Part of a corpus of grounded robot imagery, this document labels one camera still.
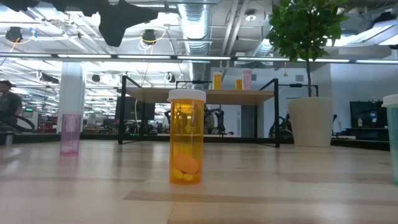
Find small orange pill bottle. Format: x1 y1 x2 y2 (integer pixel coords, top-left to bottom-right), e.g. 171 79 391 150
212 72 223 91

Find green pill bottle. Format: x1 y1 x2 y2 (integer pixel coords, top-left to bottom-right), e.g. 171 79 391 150
381 94 398 187

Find long led light bar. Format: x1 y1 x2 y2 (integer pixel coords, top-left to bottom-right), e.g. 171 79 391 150
0 52 398 65

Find wooden shelf black metal legs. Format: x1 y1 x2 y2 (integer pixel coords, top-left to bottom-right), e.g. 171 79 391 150
117 75 280 149

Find pink pill bottle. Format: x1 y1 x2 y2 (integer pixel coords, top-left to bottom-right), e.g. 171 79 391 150
60 112 83 156
242 69 252 91

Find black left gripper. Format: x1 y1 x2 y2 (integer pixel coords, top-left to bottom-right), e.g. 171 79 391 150
98 0 159 47

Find white building pillar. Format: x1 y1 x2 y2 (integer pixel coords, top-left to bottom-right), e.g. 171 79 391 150
55 61 86 134

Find orange bottle with oval tablet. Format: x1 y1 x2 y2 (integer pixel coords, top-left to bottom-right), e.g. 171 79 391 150
167 88 207 185

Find black tv screen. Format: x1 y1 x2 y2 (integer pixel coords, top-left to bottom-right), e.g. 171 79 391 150
349 100 389 129

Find person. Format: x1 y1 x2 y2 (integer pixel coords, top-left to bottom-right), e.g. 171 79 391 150
0 80 23 131

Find black aluminium table frame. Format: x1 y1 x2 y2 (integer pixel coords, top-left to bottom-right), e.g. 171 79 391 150
0 132 391 152

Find black metal mount bracket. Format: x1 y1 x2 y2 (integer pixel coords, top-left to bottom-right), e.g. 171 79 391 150
277 83 320 98
175 80 222 91

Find black hanging camera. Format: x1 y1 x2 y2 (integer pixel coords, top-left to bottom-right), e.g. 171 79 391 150
141 29 157 45
5 26 23 43

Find black desk monitor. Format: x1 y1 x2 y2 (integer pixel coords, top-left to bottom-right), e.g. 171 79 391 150
114 96 155 121

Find silver ventilation duct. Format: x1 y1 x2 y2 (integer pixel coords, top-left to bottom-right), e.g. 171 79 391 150
177 0 215 82

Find green plant in white pot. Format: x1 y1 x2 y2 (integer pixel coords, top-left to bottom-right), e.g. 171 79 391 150
266 0 351 148

